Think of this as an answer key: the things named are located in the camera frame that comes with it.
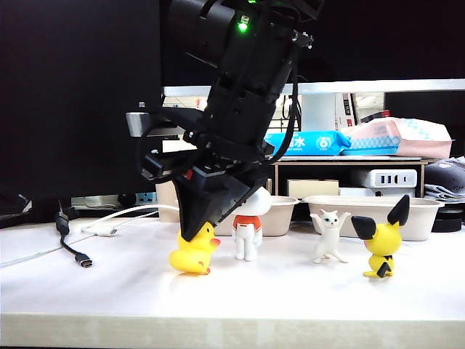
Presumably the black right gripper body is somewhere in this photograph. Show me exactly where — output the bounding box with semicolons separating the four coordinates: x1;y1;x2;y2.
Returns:
175;125;275;190

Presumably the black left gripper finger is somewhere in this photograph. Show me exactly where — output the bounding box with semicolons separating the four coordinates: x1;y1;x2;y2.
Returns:
0;184;34;220

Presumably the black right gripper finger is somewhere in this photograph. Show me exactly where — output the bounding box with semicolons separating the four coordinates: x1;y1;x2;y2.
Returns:
195;170;270;227
174;173;211;242

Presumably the yellow rubber duck doll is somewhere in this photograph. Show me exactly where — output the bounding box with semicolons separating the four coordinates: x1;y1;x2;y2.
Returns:
168;221;222;276

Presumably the white round-head doll orange shirt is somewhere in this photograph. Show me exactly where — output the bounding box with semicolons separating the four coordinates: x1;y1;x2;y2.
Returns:
232;188;273;262

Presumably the white cat doll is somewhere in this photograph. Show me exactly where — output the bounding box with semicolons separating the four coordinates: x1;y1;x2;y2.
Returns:
309;209;352;265

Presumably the yellow black-eared mouse doll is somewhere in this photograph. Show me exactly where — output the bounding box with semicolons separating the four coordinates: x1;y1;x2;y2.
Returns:
349;193;411;279

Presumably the beige paper pulp box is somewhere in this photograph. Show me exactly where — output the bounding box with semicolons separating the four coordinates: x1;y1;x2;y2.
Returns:
302;195;445;242
213;195;300;238

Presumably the small beige box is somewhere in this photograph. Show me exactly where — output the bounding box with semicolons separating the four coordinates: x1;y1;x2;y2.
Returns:
286;178;341;199

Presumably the beige paper cup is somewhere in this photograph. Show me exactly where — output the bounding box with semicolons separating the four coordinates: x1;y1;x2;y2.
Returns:
155;180;182;224

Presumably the blue power socket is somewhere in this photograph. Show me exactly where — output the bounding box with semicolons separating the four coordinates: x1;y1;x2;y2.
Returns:
135;191;159;206

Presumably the black wooden desk shelf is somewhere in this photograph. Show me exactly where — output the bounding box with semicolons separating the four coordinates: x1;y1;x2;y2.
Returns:
268;155;437;200

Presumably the blue wet wipes pack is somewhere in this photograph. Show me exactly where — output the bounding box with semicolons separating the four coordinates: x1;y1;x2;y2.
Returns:
262;130;353;159

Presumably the white carton red print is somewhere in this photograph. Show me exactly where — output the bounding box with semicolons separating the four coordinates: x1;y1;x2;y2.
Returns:
335;93;361;129

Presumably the black computer monitor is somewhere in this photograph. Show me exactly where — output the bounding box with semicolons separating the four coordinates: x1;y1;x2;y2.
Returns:
0;0;163;222

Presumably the white power strip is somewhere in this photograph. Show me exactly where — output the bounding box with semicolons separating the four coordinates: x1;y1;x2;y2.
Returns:
349;168;419;190

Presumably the pink tissue pack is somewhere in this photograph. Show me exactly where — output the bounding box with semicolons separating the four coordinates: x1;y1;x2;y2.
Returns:
339;116;456;160

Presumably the black monitor silver bezel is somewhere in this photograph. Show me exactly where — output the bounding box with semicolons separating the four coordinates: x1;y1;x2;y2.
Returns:
159;0;465;98

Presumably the grey folded cloth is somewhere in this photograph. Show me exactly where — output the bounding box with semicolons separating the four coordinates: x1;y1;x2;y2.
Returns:
422;156;465;203

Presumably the black round base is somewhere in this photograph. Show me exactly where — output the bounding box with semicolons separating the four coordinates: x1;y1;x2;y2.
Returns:
431;206;465;234

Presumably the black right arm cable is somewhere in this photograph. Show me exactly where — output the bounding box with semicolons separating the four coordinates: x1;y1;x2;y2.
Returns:
267;71;304;164

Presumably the thin white cable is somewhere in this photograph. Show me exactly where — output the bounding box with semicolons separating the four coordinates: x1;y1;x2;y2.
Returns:
0;232;96;269

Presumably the black HDMI cable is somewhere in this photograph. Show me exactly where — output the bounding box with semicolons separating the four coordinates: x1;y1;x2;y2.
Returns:
54;200;94;270

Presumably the white cable with adapter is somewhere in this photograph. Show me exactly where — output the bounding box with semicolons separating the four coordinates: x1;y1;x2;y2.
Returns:
80;204;161;238

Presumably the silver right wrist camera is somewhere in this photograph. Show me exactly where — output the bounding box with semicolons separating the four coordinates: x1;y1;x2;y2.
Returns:
125;101;182;140

